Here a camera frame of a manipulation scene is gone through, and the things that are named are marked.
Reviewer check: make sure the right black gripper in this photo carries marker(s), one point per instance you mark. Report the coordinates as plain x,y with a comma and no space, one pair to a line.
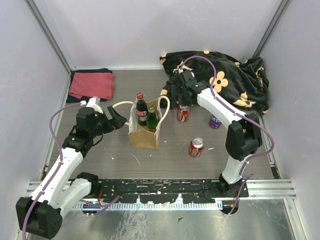
176,90

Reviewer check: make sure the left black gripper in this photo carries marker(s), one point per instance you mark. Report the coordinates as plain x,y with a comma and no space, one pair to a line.
117,122

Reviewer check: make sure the red cola can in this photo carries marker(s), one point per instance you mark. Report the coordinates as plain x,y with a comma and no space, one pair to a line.
196,146
183,113

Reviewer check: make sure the glass cola bottle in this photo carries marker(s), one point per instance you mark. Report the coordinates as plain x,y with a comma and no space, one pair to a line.
141,110

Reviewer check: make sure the green glass bottle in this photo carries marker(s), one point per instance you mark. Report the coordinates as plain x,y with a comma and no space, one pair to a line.
152,119

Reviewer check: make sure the purple soda can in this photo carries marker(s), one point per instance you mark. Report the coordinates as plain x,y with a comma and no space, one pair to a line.
214,123

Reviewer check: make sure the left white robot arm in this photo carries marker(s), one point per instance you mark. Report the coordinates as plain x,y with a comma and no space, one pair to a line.
43,211

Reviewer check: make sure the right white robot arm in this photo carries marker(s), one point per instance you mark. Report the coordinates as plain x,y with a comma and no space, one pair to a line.
243,131

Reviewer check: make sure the folded red cloth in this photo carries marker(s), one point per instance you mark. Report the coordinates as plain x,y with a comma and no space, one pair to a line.
94,84

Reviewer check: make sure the red cola can front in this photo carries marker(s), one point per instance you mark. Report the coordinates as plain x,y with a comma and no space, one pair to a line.
196,146

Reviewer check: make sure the black floral fleece blanket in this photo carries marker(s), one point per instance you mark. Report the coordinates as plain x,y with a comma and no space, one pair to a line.
242,84

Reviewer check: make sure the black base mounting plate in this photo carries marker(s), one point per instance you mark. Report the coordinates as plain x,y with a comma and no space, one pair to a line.
160,191

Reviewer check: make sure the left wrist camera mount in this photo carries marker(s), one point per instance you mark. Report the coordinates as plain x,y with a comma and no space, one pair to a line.
93,102

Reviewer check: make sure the white slotted cable duct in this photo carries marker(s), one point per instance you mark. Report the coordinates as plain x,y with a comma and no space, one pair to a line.
175,206

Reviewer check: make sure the aluminium frame rail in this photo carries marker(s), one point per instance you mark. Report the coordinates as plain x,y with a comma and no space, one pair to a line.
265,189

